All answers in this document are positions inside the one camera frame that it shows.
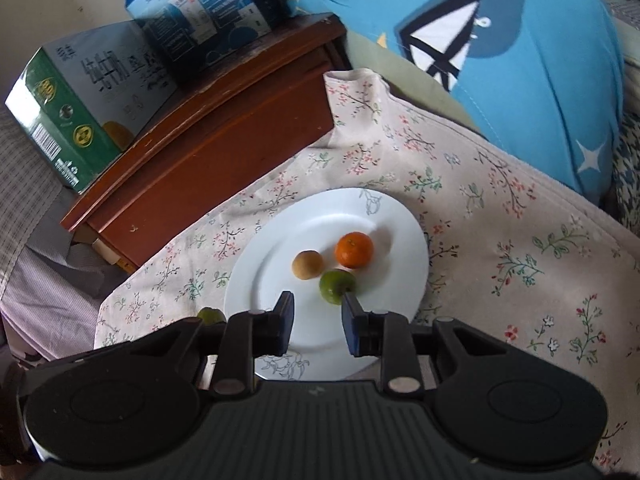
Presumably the dark green round fruit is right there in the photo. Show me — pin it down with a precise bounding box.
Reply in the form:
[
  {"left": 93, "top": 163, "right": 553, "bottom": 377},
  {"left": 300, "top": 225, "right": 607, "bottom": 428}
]
[{"left": 319, "top": 268, "right": 358, "bottom": 305}]

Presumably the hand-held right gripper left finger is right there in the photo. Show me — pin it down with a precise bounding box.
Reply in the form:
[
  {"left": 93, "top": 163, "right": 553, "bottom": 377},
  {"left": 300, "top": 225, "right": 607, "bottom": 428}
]
[{"left": 130, "top": 291, "right": 296, "bottom": 401}]

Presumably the lilac striped cloth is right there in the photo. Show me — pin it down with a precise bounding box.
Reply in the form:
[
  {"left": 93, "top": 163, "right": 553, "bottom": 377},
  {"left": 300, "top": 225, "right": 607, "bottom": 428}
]
[{"left": 0, "top": 245, "right": 131, "bottom": 361}]

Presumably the green and white carton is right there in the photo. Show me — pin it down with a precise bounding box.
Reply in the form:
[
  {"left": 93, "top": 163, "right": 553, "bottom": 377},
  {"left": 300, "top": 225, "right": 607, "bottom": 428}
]
[{"left": 5, "top": 20, "right": 181, "bottom": 195}]

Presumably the blue and white carton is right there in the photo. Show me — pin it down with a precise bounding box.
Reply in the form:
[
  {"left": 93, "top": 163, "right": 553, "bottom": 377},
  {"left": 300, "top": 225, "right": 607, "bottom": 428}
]
[{"left": 124, "top": 0, "right": 283, "bottom": 86}]

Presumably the patterned quilt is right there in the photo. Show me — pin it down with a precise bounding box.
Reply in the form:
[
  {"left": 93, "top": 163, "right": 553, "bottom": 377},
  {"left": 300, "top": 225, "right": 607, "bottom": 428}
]
[{"left": 605, "top": 0, "right": 640, "bottom": 236}]

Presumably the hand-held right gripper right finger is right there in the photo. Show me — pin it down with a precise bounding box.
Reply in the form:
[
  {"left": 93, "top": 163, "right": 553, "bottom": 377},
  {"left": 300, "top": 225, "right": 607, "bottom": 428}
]
[{"left": 341, "top": 292, "right": 505, "bottom": 395}]

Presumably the blue sailboat-print pillow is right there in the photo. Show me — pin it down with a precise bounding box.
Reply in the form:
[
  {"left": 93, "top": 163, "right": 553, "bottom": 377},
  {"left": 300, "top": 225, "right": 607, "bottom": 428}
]
[{"left": 287, "top": 0, "right": 626, "bottom": 206}]

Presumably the floral beige tablecloth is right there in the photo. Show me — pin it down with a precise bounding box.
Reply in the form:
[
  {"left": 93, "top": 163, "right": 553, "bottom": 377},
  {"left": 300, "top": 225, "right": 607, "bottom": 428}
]
[{"left": 94, "top": 69, "right": 640, "bottom": 480}]

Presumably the small brown round fruit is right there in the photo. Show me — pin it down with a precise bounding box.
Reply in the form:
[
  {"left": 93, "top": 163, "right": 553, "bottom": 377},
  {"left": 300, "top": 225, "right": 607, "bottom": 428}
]
[{"left": 292, "top": 250, "right": 323, "bottom": 280}]

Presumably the white floral-print plate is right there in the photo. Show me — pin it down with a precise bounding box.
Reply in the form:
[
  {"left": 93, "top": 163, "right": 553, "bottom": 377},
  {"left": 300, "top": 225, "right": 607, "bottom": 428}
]
[{"left": 224, "top": 187, "right": 431, "bottom": 382}]

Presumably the small orange mandarin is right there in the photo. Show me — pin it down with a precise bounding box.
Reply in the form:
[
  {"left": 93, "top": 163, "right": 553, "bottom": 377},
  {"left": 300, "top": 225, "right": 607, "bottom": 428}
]
[{"left": 335, "top": 231, "right": 375, "bottom": 269}]

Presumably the grey checkered cloth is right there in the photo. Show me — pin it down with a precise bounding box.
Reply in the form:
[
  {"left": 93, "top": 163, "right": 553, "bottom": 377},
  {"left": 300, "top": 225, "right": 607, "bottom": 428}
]
[{"left": 0, "top": 105, "right": 76, "bottom": 271}]

